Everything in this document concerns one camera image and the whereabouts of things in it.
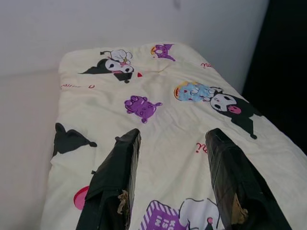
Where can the black furniture piece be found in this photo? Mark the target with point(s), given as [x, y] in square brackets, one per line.
[283, 60]

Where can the cream cartoon print blanket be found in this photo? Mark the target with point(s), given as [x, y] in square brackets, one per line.
[168, 91]

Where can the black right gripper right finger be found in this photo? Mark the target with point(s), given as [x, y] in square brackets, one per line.
[239, 187]

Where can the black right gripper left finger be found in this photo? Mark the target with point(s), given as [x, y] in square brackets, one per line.
[110, 187]

